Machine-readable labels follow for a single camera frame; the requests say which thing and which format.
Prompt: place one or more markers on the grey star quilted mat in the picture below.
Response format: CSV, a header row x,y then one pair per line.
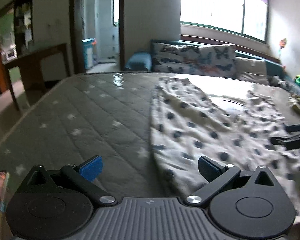
x,y
110,115

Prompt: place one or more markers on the butterfly pillow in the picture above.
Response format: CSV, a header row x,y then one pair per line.
x,y
180,59
218,60

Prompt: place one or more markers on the window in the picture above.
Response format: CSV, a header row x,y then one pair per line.
x,y
248,18

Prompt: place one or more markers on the dark wooden table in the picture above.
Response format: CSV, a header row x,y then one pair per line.
x,y
30,65

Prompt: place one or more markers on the flower wall decoration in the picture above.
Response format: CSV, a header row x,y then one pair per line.
x,y
282,45

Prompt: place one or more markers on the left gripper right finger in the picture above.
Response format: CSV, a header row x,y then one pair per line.
x,y
218,177

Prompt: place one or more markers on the white polka dot garment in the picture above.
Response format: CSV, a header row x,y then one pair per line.
x,y
186,125

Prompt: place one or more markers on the butterfly pillow right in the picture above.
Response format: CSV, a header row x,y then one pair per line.
x,y
218,60

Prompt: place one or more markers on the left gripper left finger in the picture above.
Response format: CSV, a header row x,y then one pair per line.
x,y
80,178

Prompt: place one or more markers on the beige cushion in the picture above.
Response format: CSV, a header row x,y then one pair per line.
x,y
251,70

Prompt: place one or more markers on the butterfly pillow left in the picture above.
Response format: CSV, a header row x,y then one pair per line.
x,y
180,59

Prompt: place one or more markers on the blue white cabinet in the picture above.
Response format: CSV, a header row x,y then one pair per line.
x,y
88,51

